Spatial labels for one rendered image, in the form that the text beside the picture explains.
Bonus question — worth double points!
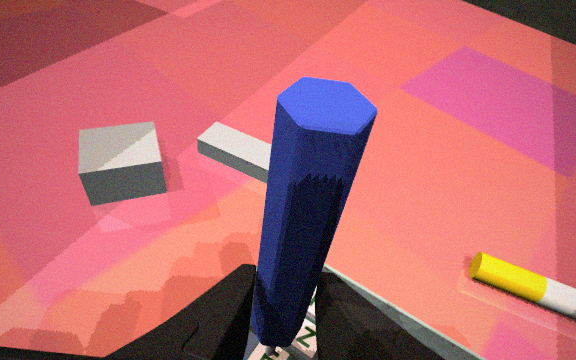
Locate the white cube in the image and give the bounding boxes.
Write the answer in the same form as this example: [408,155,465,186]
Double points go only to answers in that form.
[78,121,166,206]

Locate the keyboard with white letter keys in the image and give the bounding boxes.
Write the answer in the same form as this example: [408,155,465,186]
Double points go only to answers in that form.
[243,263,489,360]

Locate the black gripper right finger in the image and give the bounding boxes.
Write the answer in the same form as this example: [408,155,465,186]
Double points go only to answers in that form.
[315,272,445,360]

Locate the blue stylus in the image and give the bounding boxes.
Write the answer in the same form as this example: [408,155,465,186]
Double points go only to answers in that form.
[251,76,378,356]

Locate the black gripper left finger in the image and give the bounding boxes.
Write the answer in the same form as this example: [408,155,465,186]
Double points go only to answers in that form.
[0,264,256,360]

